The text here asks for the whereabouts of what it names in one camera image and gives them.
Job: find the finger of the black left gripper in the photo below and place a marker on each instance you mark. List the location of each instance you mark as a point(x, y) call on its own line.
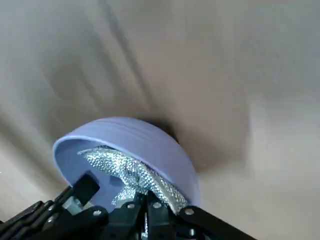
point(85, 187)

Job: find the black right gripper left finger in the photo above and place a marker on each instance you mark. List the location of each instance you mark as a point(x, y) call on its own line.
point(125, 220)

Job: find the purple bowl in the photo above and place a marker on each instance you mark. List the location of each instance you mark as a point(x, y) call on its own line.
point(150, 142)

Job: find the silver sponge cloth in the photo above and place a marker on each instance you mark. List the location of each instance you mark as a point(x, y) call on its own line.
point(130, 170)

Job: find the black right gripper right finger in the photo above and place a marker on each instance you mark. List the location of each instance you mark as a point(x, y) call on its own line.
point(170, 227)

